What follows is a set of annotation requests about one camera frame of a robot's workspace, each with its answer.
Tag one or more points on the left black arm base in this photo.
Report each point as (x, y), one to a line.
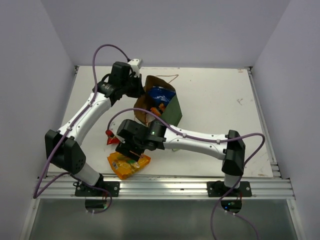
(108, 188)

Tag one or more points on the aluminium front rail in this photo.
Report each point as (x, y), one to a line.
(152, 187)

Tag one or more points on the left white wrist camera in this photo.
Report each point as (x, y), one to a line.
(136, 64)

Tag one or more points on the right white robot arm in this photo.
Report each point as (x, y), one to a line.
(229, 148)

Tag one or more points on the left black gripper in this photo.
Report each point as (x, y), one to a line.
(139, 91)

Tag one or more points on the yellow mango candy bag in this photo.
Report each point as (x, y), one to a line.
(125, 167)

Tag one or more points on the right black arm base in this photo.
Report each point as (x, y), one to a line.
(218, 189)

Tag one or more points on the blue Doritos chip bag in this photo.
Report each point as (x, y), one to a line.
(161, 95)

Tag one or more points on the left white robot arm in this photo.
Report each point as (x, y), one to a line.
(63, 146)

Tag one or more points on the red snack packet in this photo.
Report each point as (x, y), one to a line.
(112, 140)

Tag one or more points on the orange candy packet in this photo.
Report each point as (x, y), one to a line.
(158, 110)

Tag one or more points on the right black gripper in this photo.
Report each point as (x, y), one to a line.
(124, 147)

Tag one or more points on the green paper bag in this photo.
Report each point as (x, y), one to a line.
(173, 113)

